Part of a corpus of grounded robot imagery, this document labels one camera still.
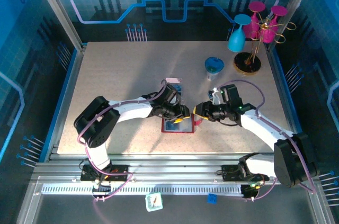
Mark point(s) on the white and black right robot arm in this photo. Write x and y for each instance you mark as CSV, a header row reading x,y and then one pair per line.
x,y
262,126

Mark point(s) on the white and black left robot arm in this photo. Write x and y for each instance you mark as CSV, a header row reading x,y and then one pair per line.
x,y
135,107

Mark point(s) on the teal wine glass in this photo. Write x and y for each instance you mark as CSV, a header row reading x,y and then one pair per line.
x,y
236,40

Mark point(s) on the red card holder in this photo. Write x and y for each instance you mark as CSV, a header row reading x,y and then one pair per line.
x,y
197,124

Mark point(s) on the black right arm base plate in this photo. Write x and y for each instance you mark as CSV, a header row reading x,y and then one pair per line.
x,y
227,172

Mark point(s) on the white square dial tag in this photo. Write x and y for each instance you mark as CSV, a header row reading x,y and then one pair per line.
x,y
154,202

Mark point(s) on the clear cup with blue lid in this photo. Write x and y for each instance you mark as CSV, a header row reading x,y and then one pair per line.
x,y
214,65

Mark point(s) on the blue table side trim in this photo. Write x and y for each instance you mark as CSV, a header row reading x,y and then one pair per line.
x,y
66,89
284,89

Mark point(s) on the black controller board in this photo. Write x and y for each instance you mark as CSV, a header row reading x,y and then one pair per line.
x,y
102,189
249,191

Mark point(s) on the small blue cube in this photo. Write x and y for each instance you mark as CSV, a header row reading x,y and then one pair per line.
x,y
212,198

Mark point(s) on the magenta wine glass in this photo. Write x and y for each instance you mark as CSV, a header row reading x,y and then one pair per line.
x,y
268,34
251,26

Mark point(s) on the aluminium frame post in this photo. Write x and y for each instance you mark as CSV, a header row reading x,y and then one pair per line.
x,y
291,9
60,12

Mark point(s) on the aluminium frame rail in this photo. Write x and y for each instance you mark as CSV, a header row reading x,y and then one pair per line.
x,y
172,165

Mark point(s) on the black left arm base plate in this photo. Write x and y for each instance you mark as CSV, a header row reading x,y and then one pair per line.
x,y
120,168

